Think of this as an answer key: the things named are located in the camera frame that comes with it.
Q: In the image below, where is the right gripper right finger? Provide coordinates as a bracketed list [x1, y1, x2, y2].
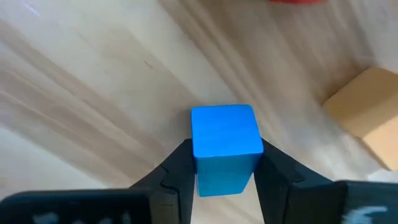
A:
[253, 138, 345, 224]

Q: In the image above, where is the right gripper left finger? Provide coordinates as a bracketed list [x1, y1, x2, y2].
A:
[129, 138, 197, 224]

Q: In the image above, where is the blue wedge block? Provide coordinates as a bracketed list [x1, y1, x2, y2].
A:
[190, 104, 265, 198]

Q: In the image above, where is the orange rectangular block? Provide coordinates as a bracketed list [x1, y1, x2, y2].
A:
[322, 67, 398, 171]

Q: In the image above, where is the red cube block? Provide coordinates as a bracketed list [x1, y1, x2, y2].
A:
[267, 0, 328, 4]

